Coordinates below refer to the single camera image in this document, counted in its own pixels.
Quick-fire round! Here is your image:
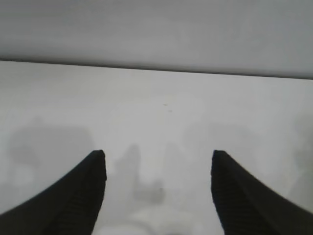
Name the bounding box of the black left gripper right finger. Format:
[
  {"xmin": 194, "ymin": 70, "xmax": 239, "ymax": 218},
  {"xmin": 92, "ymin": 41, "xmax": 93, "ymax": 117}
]
[{"xmin": 211, "ymin": 149, "xmax": 313, "ymax": 235}]

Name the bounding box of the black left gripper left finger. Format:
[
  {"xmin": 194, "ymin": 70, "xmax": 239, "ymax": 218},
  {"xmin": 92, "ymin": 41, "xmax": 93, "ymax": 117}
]
[{"xmin": 0, "ymin": 149, "xmax": 108, "ymax": 235}]

